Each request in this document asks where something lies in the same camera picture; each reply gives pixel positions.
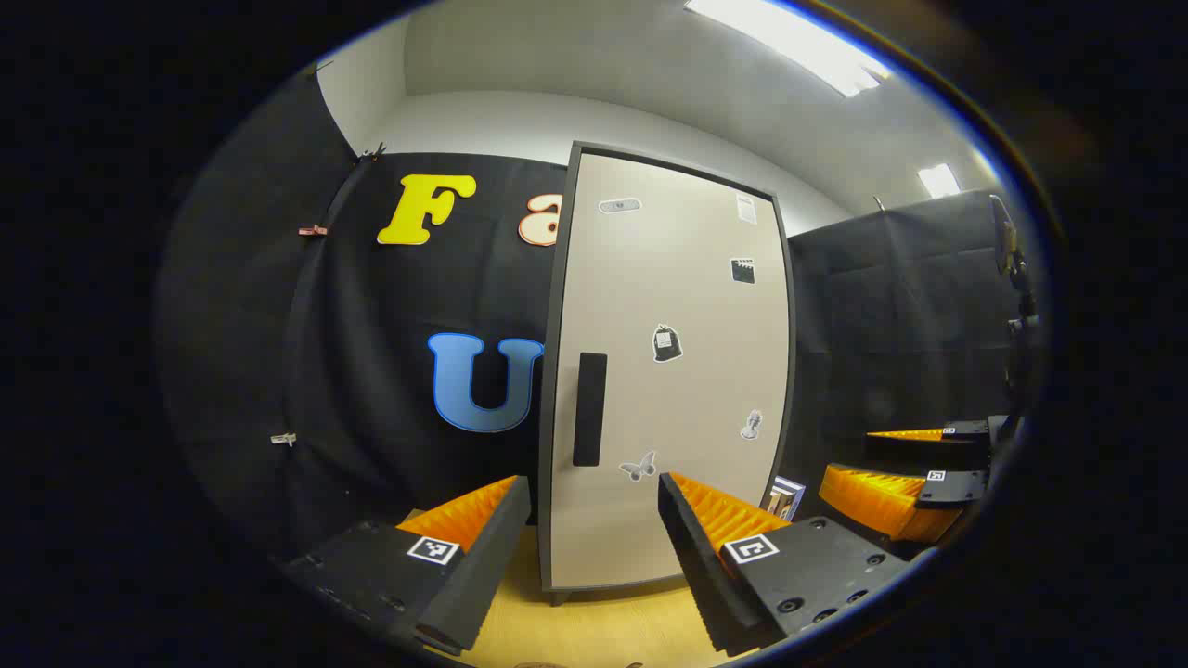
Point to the dark grey cabinet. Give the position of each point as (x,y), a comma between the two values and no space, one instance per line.
(792,390)

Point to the copper cloth clip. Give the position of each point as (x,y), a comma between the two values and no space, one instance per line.
(313,229)

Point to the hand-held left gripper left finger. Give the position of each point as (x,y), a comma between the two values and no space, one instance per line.
(487,557)

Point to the ceiling light panel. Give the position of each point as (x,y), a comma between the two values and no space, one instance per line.
(789,42)
(939,180)

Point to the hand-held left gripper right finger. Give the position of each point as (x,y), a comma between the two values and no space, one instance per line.
(696,557)

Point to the beige cabinet door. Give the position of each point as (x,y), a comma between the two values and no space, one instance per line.
(668,278)

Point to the silver cloth clip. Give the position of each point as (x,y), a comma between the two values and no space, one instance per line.
(283,438)

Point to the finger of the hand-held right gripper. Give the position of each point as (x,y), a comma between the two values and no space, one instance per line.
(961,487)
(928,453)

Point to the black backdrop cloth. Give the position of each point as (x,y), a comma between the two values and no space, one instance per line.
(371,325)

